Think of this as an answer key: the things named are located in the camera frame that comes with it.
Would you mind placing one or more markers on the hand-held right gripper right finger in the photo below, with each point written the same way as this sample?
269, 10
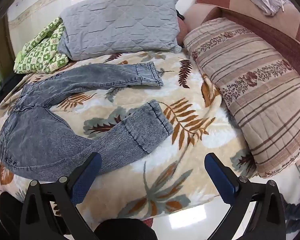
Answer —
221, 180

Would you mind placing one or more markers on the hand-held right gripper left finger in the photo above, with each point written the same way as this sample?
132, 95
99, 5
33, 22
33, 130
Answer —
87, 178

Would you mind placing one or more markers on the grey-blue denim pants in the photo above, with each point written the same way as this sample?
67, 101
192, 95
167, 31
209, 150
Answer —
40, 140

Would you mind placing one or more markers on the leaf print fleece blanket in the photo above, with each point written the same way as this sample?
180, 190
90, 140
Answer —
150, 140

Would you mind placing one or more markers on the dark blue cloth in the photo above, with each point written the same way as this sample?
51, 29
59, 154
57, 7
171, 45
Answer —
296, 212

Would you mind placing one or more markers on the striped brown pillow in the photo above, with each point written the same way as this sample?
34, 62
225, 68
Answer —
252, 80

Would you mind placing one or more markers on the green patterned quilt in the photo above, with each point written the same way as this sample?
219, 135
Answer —
40, 52

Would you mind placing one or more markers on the pink cushion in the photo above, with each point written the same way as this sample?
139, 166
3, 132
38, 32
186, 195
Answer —
182, 31

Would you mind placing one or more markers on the grey quilted pillow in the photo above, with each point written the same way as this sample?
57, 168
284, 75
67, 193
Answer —
120, 25

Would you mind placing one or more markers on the small black object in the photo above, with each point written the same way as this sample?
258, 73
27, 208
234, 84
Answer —
180, 15

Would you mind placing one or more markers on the brown and tan headboard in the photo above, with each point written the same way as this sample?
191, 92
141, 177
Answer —
240, 0

